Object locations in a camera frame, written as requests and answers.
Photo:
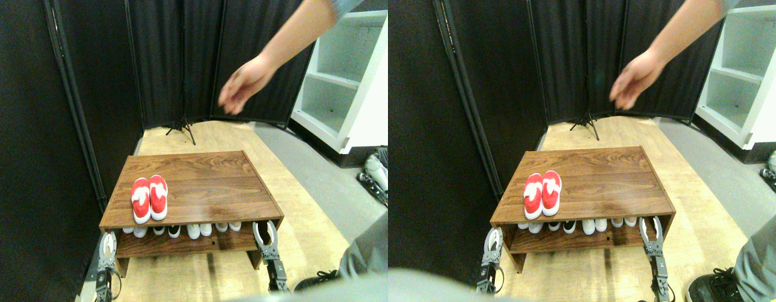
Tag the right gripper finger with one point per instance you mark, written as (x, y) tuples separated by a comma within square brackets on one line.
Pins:
[(261, 242), (646, 240), (275, 246), (661, 244)]

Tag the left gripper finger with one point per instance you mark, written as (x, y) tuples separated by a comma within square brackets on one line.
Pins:
[(102, 258), (502, 242), (487, 255), (116, 245)]

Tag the red shoe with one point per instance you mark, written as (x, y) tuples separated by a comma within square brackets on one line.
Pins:
[(533, 196), (141, 200), (158, 196), (551, 192)]

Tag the person's hand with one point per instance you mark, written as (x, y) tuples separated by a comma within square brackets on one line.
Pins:
[(246, 82), (638, 77)]

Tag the black and white shoe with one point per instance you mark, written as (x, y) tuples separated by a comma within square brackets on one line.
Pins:
[(174, 231), (569, 226)]

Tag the brown shoe rack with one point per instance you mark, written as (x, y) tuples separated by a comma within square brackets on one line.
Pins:
[(205, 189), (605, 185)]

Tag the person's legs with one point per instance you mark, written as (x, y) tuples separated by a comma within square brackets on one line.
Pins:
[(765, 258), (369, 248)]

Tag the black curtain stand foot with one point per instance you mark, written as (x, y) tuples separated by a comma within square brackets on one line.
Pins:
[(588, 118), (184, 123)]

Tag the black curtain stand pole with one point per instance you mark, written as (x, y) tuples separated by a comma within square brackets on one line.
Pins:
[(77, 107), (466, 94)]

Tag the white shelf unit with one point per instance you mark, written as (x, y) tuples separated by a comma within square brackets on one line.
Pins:
[(338, 56), (749, 50)]

